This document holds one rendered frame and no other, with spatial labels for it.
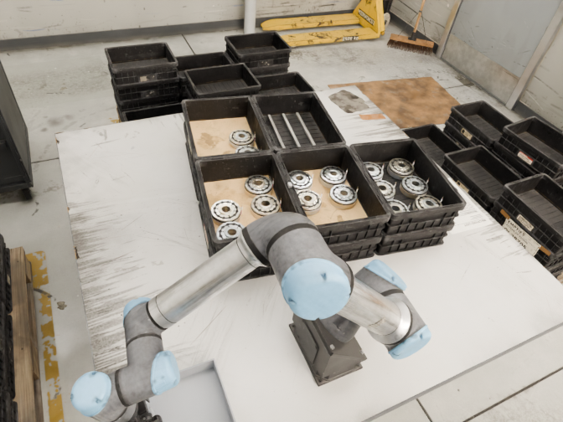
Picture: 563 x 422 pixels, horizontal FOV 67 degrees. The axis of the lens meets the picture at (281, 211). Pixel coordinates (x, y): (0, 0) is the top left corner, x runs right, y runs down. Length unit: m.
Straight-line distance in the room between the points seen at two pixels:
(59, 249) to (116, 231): 0.98
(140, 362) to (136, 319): 0.10
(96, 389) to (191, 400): 0.42
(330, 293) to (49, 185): 2.46
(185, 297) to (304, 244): 0.29
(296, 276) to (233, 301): 0.71
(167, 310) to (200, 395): 0.41
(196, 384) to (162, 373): 0.40
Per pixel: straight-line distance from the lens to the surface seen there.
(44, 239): 2.71
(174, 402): 1.31
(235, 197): 1.57
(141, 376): 0.93
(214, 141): 1.82
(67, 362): 2.24
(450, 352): 1.52
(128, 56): 3.16
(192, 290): 0.93
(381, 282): 1.17
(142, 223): 1.68
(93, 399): 0.94
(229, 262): 0.89
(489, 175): 2.83
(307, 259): 0.76
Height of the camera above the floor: 1.92
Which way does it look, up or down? 46 degrees down
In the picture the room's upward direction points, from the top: 8 degrees clockwise
